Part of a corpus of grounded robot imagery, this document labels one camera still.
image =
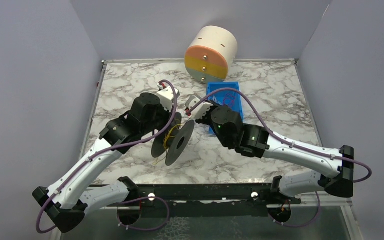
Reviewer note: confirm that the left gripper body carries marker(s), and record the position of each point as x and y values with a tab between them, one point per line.
167	117

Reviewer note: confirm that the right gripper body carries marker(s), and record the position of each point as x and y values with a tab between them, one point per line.
202	119

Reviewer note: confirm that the black cable spool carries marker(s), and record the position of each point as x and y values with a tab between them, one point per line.
173	143

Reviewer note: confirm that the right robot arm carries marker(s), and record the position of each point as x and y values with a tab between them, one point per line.
331	169

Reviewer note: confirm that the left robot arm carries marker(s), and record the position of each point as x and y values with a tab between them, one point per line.
67	201

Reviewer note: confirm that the blue plastic bin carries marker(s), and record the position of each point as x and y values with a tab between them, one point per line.
226	97

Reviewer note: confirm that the cream cylindrical drawer container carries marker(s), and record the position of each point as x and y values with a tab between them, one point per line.
210	55

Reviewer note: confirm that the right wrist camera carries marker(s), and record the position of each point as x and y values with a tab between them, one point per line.
191	102

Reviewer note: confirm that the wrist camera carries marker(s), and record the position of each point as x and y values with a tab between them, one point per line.
166	96
191	102

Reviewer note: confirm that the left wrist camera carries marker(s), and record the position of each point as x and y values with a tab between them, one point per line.
166	96

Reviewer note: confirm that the aluminium frame rail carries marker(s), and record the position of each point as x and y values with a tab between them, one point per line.
324	199

